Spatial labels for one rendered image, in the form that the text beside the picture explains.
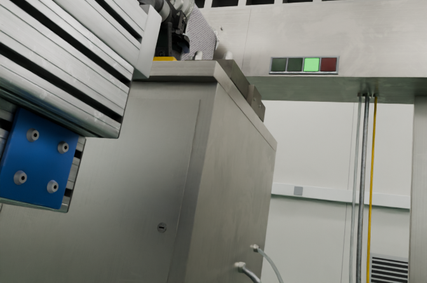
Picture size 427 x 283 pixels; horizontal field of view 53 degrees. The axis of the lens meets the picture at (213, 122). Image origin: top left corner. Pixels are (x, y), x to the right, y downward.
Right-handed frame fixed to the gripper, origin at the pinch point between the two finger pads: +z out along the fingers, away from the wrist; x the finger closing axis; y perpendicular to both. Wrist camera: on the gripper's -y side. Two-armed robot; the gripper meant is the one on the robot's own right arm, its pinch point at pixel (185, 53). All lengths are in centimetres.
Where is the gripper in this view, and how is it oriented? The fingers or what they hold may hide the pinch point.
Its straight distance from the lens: 143.5
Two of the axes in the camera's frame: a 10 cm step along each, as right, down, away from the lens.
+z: 3.4, 3.2, 8.8
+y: 1.6, -9.5, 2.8
